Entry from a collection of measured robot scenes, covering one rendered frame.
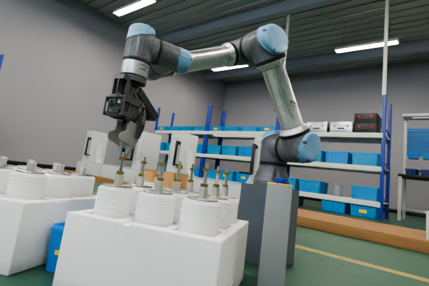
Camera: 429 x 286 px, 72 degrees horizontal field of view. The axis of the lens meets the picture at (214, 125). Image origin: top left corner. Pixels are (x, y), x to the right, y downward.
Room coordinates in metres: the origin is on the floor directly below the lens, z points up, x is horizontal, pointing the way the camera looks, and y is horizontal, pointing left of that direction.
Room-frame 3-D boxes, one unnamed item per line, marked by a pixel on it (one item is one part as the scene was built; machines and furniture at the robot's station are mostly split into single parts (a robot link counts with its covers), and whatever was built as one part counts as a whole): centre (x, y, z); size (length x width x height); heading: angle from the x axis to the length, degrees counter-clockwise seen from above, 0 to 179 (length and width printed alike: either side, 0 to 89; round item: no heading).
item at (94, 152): (4.81, 1.42, 0.45); 1.61 x 0.57 x 0.74; 51
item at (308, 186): (5.44, -1.92, 0.36); 0.50 x 0.38 x 0.21; 142
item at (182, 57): (0.86, 0.16, 0.64); 0.11 x 0.11 x 0.08; 32
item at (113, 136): (0.80, 0.26, 0.38); 0.06 x 0.03 x 0.09; 151
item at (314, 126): (5.39, -1.96, 1.42); 0.42 x 0.37 x 0.20; 138
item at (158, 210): (0.77, 0.12, 0.16); 0.10 x 0.10 x 0.18
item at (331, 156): (5.18, -2.27, 0.90); 0.50 x 0.38 x 0.21; 139
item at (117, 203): (0.81, 0.23, 0.16); 0.10 x 0.10 x 0.18
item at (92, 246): (0.89, 0.09, 0.09); 0.39 x 0.39 x 0.18; 74
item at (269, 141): (1.27, -0.27, 0.47); 0.13 x 0.12 x 0.14; 32
